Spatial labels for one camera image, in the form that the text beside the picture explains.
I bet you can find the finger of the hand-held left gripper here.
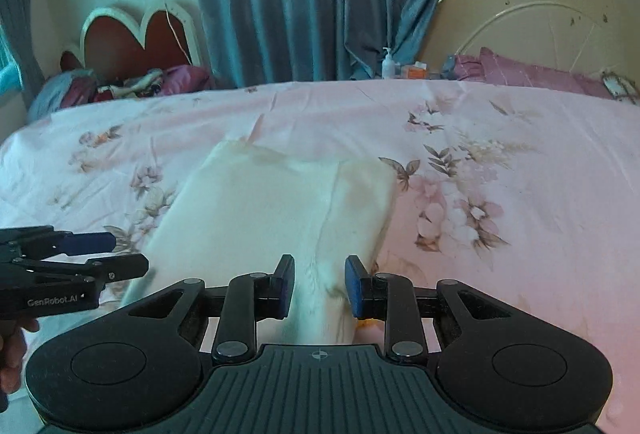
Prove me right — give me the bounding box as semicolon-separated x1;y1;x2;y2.
0;226;117;263
0;253;150;287

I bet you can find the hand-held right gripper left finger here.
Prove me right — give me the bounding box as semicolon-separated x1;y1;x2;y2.
129;255;297;363

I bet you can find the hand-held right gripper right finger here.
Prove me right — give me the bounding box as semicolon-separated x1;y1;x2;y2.
345;255;508;363

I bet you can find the cream white cloth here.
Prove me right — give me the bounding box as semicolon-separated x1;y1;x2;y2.
120;139;397;346

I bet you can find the pile of colourful clothes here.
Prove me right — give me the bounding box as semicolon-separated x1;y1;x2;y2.
27;63;217;122

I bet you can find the person's left hand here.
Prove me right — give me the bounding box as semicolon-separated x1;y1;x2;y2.
0;316;41;396

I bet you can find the pink floral bed sheet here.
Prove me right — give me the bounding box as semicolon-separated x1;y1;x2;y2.
0;79;640;434

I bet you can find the red heart-shaped headboard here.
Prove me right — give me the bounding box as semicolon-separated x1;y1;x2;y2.
60;0;203;77

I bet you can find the purple pillow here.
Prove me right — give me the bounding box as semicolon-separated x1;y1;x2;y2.
450;46;617;101

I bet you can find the cream round metal headboard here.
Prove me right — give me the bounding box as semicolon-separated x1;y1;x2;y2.
417;0;633;75

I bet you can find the patterned pillow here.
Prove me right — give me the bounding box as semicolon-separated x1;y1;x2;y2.
601;70;640;106

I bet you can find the white cable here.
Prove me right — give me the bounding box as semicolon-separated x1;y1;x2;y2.
162;1;194;66

